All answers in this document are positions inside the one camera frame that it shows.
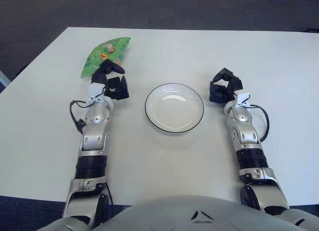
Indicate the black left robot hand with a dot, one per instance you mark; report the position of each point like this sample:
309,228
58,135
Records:
117,88

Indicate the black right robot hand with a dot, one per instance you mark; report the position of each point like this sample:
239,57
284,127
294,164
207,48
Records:
219,93

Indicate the green chips bag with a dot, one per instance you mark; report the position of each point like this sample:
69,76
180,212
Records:
104,51

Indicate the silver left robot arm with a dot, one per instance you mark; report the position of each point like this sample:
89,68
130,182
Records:
96,116

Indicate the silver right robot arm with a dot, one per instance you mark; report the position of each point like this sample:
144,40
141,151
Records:
243,131

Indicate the white plate black rim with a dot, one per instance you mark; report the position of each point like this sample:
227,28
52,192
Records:
174,108

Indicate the white furniture edge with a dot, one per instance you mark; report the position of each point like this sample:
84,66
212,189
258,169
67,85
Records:
3,78

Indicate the grey robot torso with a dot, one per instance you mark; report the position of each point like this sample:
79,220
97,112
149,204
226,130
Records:
187,213

